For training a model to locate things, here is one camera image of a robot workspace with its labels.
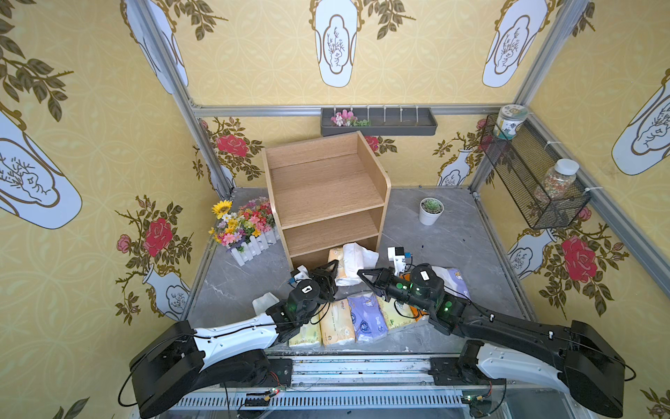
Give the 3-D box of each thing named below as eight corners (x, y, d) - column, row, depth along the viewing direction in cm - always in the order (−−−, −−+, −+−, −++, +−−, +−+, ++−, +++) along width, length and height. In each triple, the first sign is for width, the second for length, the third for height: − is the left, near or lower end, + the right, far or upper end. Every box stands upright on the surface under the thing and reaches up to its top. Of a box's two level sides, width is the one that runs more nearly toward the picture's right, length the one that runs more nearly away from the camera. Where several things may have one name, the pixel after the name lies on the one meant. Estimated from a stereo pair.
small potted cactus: (418, 225, 110) (424, 210, 103) (415, 213, 115) (420, 197, 107) (437, 225, 110) (445, 210, 102) (434, 213, 115) (441, 197, 107)
